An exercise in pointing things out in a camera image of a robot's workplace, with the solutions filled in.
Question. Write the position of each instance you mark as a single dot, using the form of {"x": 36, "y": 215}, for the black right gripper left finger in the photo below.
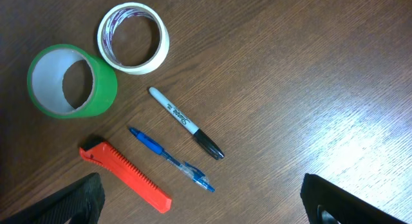
{"x": 80, "y": 202}

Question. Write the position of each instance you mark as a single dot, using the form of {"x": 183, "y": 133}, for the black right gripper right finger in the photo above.
{"x": 325, "y": 202}

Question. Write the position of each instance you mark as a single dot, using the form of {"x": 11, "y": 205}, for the orange utility knife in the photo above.
{"x": 99, "y": 151}

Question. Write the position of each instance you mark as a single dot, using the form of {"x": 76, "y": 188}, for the blue ballpoint pen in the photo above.
{"x": 189, "y": 170}

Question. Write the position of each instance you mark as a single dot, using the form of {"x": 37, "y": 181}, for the green tape roll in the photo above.
{"x": 45, "y": 82}

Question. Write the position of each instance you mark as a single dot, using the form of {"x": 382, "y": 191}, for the white masking tape roll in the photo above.
{"x": 113, "y": 19}

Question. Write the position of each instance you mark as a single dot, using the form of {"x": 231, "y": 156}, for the black sharpie marker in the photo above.
{"x": 201, "y": 138}

